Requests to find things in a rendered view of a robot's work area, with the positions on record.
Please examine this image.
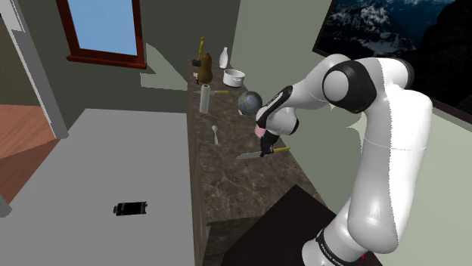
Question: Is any white paper towel roll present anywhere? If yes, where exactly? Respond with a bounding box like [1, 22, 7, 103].
[199, 84, 211, 115]

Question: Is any dark robot stand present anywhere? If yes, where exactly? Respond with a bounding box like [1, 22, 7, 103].
[219, 184, 383, 266]

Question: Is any grey door frame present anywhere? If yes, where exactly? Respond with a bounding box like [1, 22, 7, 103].
[0, 0, 70, 140]

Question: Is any black cylindrical object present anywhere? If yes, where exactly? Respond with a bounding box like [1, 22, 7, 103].
[113, 200, 148, 217]

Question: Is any brown butternut squash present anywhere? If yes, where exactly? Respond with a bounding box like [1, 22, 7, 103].
[198, 52, 214, 85]

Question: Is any blue-grey globe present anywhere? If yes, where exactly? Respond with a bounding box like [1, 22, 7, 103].
[238, 91, 264, 116]

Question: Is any white cooking pot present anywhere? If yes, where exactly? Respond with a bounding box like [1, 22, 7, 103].
[222, 68, 246, 88]

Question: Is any yellow-handled kitchen knife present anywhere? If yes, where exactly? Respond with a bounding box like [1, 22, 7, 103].
[235, 146, 291, 161]

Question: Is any red-framed window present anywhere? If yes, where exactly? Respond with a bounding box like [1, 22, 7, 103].
[55, 0, 148, 70]

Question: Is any mountain wall picture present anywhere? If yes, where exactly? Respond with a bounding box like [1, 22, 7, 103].
[312, 0, 472, 125]

